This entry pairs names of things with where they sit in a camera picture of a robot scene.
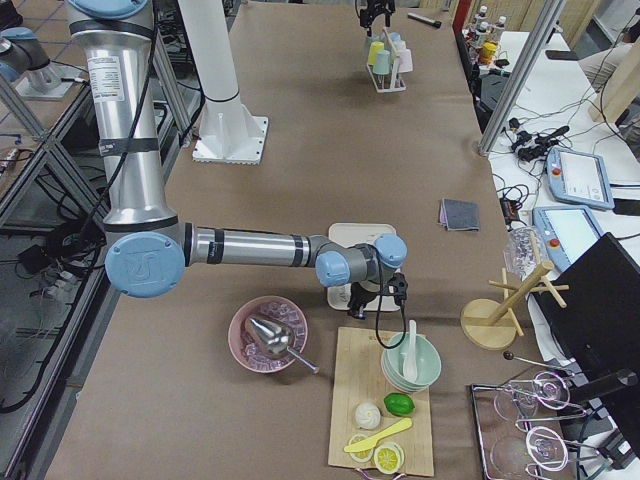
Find yellow cup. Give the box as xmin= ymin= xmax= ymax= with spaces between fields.
xmin=367 ymin=41 xmax=391 ymax=76

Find pink cup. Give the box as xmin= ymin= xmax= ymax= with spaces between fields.
xmin=394 ymin=40 xmax=413 ymax=74

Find cream rabbit tray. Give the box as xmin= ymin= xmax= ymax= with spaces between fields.
xmin=327 ymin=223 xmax=396 ymax=311

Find black marker pen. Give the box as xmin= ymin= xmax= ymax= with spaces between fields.
xmin=407 ymin=12 xmax=442 ymax=29

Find stacked green bowls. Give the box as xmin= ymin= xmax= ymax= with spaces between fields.
xmin=381 ymin=331 xmax=443 ymax=394

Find white ceramic spoon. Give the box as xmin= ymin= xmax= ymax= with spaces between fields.
xmin=402 ymin=319 xmax=418 ymax=383

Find pink bowl with ice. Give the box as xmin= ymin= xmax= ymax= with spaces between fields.
xmin=227 ymin=296 xmax=308 ymax=373

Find metal ice scoop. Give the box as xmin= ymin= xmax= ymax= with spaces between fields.
xmin=244 ymin=314 xmax=319 ymax=374

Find green lime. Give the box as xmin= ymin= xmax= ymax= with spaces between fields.
xmin=383 ymin=392 xmax=415 ymax=417

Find white steamed bun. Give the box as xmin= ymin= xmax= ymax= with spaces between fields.
xmin=354 ymin=402 xmax=382 ymax=430

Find grey folded cloth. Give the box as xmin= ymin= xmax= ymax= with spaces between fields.
xmin=439 ymin=198 xmax=480 ymax=231

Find wooden cutting board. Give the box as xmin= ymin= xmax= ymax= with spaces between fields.
xmin=328 ymin=327 xmax=435 ymax=477

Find wooden mug tree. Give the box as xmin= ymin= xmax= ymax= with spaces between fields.
xmin=460 ymin=233 xmax=569 ymax=350

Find yellow plastic knife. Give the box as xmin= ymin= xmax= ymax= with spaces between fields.
xmin=343 ymin=418 xmax=413 ymax=453

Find lemon slice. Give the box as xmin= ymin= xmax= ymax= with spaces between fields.
xmin=347 ymin=433 xmax=375 ymax=463

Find lemon half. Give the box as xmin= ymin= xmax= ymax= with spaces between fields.
xmin=372 ymin=442 xmax=405 ymax=475

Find clear plastic bag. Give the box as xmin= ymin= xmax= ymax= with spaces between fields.
xmin=504 ymin=226 xmax=539 ymax=278

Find upper wine glass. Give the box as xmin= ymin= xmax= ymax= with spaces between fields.
xmin=494 ymin=371 xmax=570 ymax=421

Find wine glass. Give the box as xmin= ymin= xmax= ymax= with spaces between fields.
xmin=494 ymin=371 xmax=570 ymax=421
xmin=489 ymin=426 xmax=569 ymax=479

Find lower teach pendant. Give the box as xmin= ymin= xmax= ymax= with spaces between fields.
xmin=532 ymin=205 xmax=604 ymax=272

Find teach pendant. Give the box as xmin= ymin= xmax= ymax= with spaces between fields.
xmin=546 ymin=146 xmax=614 ymax=210
xmin=532 ymin=205 xmax=604 ymax=272

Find lower wine glass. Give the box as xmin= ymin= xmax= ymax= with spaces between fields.
xmin=489 ymin=426 xmax=569 ymax=479

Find black monitor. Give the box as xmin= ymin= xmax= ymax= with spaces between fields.
xmin=535 ymin=233 xmax=639 ymax=453

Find upper teach pendant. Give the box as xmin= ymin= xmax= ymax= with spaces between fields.
xmin=546 ymin=146 xmax=614 ymax=210

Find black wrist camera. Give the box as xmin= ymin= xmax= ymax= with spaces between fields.
xmin=388 ymin=272 xmax=408 ymax=307

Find black camera cable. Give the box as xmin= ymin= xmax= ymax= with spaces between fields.
xmin=374 ymin=259 xmax=409 ymax=350

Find white wire cup rack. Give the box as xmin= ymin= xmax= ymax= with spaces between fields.
xmin=365 ymin=27 xmax=407 ymax=93

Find aluminium frame post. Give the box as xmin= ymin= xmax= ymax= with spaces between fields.
xmin=478 ymin=0 xmax=566 ymax=157

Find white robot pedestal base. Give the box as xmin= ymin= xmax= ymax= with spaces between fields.
xmin=179 ymin=0 xmax=269 ymax=165

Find black wire glass rack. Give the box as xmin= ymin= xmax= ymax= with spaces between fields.
xmin=470 ymin=360 xmax=611 ymax=479

